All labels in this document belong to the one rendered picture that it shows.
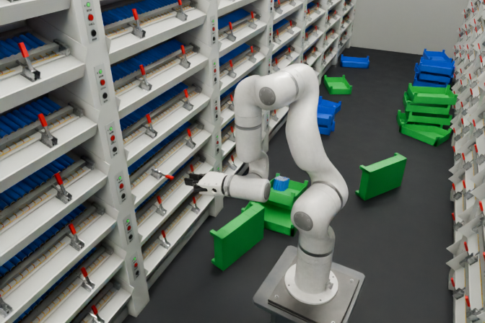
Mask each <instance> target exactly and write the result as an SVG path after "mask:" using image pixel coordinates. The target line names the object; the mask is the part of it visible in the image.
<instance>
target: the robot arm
mask: <svg viewBox="0 0 485 323"><path fill-rule="evenodd" d="M318 99H319V83H318V78H317V76H316V73H315V72H314V70H313V69H312V68H311V67H310V66H308V65H306V64H303V63H295V64H292V65H290V66H287V67H285V68H283V69H281V70H279V71H277V72H275V73H272V74H269V75H267V76H259V75H253V76H249V77H247V78H245V79H243V80H242V81H241V82H240V83H239V84H238V85H237V87H236V89H235V94H234V108H235V144H236V153H237V157H238V158H239V160H240V161H242V162H245V163H249V172H248V174H247V175H245V176H240V175H235V174H223V173H220V172H208V173H205V174H194V173H190V174H189V177H190V178H184V181H185V185H187V186H192V187H193V190H194V192H198V191H199V194H202V195H225V196H227V197H231V198H239V199H243V200H252V201H256V202H261V203H265V202H266V201H267V200H268V198H269V195H270V192H271V184H270V182H269V180H268V168H269V164H268V156H267V154H266V152H265V151H263V150H262V149H261V134H262V109H263V110H268V111H269V110H277V109H279V108H282V107H285V106H287V105H289V112H288V116H287V123H286V129H285V132H286V137H287V142H288V145H289V149H290V151H291V154H292V157H293V159H294V161H295V163H296V165H297V166H298V167H299V168H300V169H302V170H304V171H306V172H307V173H308V174H309V176H310V179H311V186H310V187H309V188H308V189H307V190H306V191H304V192H303V194H301V196H299V197H298V199H297V200H296V201H295V203H294V205H293V207H292V211H291V222H292V224H293V225H294V226H295V227H296V228H297V229H298V231H299V233H300V234H299V241H298V248H297V261H296V264H295V265H293V266H291V267H290V268H289V269H288V271H287V272H286V275H285V281H284V282H285V286H286V288H287V290H288V292H289V293H290V294H291V295H292V296H293V297H294V298H295V299H297V300H298V301H301V302H303V303H305V304H312V305H320V304H325V303H327V302H329V301H330V300H332V299H333V298H334V297H335V295H336V293H337V291H338V281H337V279H336V276H335V275H334V274H333V272H332V271H331V263H332V258H333V250H334V244H335V233H334V231H333V229H332V228H331V226H330V223H331V221H332V220H333V218H334V217H335V216H336V215H337V214H338V212H339V211H340V210H341V209H342V208H343V207H344V206H345V204H346V202H347V200H348V196H349V192H348V187H347V185H346V182H345V181H344V179H343V177H342V176H341V174H340V173H339V172H338V170H337V169H336V168H335V167H334V166H333V164H332V163H331V162H330V160H329V159H328V157H327V155H326V153H325V150H324V148H323V144H322V141H321V137H320V133H319V130H318V121H317V111H318ZM199 180H200V181H199ZM196 183H198V185H197V184H196Z"/></svg>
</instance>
